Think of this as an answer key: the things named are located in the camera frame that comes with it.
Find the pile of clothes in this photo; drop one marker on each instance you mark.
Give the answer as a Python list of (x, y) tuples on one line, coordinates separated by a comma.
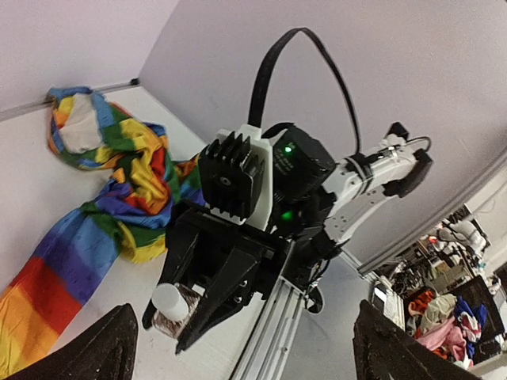
[(447, 325)]

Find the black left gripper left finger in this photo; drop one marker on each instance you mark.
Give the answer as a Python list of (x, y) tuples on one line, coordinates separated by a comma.
[(106, 350)]

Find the aluminium front rail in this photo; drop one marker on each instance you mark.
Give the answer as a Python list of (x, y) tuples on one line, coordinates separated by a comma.
[(267, 349)]

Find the rainbow striped sleeve cloth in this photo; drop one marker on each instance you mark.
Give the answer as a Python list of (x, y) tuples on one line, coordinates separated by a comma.
[(128, 218)]

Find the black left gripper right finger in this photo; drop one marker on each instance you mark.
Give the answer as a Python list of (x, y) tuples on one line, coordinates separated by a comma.
[(384, 351)]

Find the clear glitter nail polish bottle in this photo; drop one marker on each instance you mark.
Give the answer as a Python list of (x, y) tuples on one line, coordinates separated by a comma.
[(174, 305)]

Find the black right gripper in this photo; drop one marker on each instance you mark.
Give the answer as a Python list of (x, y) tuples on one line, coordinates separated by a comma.
[(233, 262)]

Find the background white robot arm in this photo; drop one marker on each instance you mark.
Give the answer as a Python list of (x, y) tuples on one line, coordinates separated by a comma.
[(474, 292)]

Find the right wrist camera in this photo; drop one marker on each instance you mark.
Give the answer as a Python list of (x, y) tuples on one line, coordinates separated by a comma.
[(236, 176)]

